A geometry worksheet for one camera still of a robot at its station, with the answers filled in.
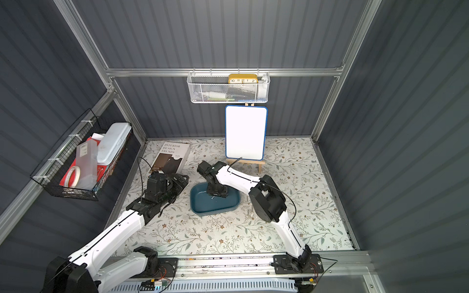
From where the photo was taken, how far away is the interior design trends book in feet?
3.39

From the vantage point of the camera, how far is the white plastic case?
0.71m

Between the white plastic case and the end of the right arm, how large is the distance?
0.34m
